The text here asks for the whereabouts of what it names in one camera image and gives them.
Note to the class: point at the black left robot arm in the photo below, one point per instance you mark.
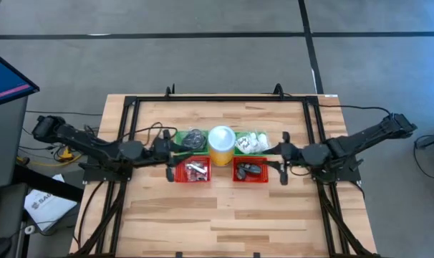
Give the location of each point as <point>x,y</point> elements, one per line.
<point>77,138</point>

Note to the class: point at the grey furniture leg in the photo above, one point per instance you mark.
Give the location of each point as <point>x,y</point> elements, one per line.
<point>432,139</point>

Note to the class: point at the green plastic slotted basket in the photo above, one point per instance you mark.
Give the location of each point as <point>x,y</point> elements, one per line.
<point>260,154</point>
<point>179,135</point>

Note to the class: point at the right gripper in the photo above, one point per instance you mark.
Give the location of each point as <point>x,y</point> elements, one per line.
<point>294,156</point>

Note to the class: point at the white printed booklet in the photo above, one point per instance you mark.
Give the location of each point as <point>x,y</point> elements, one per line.
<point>47,208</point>

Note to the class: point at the yellow disinfecting wipes canister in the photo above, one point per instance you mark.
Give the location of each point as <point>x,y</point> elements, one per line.
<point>221,141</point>

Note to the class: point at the bagged black hair net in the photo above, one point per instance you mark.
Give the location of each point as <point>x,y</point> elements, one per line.
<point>193,138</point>

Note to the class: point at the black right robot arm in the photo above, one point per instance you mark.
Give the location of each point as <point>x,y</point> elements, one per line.
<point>364,138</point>

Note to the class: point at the black aluminium table frame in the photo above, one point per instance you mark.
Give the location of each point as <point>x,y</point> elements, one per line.
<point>220,98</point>

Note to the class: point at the white tape roll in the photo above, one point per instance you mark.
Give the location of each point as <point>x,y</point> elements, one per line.
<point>29,229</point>

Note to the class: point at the blue screen monitor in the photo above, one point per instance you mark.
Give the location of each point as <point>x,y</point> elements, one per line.
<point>2,77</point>

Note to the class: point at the bagged metal nail clippers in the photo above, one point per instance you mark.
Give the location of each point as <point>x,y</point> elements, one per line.
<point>193,175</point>
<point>199,167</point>

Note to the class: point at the red plastic slotted basket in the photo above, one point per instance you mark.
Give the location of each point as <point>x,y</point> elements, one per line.
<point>263,177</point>
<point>179,177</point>

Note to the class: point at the grey cabinet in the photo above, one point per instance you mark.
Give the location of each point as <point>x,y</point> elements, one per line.
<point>5,143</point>

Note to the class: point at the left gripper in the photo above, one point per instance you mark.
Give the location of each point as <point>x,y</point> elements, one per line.
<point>163,152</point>

